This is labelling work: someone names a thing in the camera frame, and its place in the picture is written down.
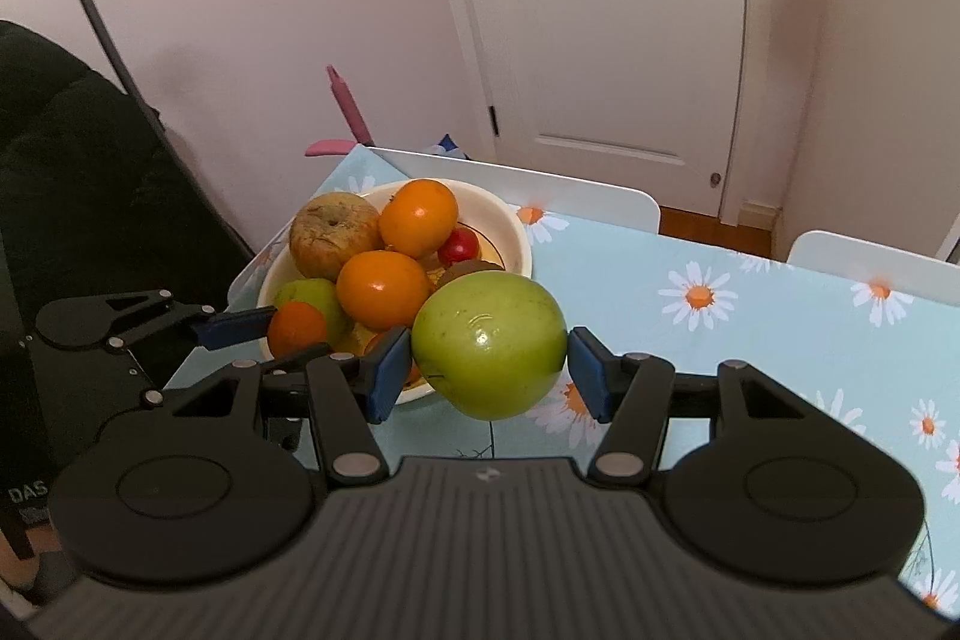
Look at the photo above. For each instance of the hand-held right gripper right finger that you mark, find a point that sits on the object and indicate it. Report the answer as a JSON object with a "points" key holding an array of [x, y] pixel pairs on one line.
{"points": [[592, 377]]}

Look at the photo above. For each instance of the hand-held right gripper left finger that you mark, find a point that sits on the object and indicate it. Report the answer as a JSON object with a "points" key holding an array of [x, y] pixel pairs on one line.
{"points": [[390, 377]]}

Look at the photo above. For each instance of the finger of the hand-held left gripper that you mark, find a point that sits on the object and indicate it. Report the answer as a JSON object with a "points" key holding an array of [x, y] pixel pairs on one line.
{"points": [[289, 364], [232, 329]]}

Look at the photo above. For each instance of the small tangerine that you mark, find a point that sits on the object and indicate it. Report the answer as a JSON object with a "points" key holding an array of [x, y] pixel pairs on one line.
{"points": [[377, 341], [296, 326]]}

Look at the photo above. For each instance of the green apple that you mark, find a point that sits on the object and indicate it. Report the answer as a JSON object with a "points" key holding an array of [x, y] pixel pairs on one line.
{"points": [[315, 299], [489, 347]]}

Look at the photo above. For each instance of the orange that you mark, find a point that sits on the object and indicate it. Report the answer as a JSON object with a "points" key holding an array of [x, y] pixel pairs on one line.
{"points": [[418, 218], [382, 289]]}

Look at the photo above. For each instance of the brown kiwi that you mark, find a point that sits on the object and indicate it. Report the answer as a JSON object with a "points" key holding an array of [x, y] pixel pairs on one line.
{"points": [[469, 271]]}

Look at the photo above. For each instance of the wrinkled brown apple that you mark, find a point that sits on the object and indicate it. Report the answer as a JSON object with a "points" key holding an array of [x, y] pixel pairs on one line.
{"points": [[334, 235]]}

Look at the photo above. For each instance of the cream bowl with yellow inside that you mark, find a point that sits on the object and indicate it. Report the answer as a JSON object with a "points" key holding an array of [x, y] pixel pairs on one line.
{"points": [[510, 235]]}

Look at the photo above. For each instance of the red cherry tomato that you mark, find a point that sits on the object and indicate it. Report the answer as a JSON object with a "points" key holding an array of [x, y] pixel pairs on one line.
{"points": [[459, 246]]}

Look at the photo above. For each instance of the blue daisy print tablecloth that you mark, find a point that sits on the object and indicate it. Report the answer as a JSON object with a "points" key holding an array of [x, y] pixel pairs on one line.
{"points": [[750, 370]]}

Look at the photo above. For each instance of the white chair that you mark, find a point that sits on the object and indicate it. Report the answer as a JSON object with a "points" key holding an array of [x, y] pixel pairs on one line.
{"points": [[525, 190], [847, 254]]}

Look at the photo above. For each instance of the black padded chair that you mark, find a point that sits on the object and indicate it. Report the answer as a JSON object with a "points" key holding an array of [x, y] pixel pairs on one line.
{"points": [[75, 175]]}

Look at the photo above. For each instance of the blue cloth item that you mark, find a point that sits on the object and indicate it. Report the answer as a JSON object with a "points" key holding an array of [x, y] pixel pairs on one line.
{"points": [[448, 147]]}

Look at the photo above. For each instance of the black door hinge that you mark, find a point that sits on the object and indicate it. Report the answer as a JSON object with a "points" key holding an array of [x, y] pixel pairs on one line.
{"points": [[494, 122]]}

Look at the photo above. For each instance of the white panelled door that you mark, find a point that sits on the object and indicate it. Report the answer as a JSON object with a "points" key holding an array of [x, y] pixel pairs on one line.
{"points": [[600, 63]]}

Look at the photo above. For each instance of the grey metal frame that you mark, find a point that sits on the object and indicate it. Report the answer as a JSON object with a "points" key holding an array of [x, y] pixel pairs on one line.
{"points": [[90, 10]]}

